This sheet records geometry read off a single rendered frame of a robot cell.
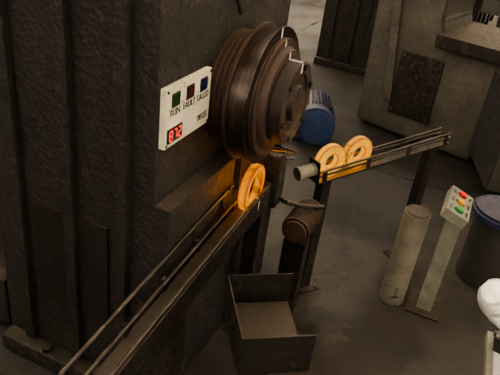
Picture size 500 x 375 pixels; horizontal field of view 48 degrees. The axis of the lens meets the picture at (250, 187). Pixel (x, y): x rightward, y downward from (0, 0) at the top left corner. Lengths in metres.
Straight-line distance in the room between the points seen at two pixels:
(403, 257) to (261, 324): 1.15
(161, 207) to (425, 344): 1.52
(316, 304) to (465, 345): 0.70
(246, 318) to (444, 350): 1.27
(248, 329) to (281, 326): 0.10
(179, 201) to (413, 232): 1.27
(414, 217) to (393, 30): 2.24
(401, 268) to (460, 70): 2.07
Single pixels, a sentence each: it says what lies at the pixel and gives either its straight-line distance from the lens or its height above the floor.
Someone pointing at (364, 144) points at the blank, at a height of 0.76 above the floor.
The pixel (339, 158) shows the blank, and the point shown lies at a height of 0.71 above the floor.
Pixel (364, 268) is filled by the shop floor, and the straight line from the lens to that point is 3.09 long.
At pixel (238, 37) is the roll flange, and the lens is 1.86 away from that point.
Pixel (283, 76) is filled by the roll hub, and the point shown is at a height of 1.23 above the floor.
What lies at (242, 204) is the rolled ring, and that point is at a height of 0.72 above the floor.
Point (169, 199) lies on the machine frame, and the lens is 1.74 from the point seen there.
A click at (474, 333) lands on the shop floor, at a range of 2.94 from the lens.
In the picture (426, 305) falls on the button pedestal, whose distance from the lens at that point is 2.92.
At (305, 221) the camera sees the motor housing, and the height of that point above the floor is 0.52.
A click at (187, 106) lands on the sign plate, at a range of 1.67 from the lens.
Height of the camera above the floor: 1.79
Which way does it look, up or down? 30 degrees down
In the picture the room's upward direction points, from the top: 8 degrees clockwise
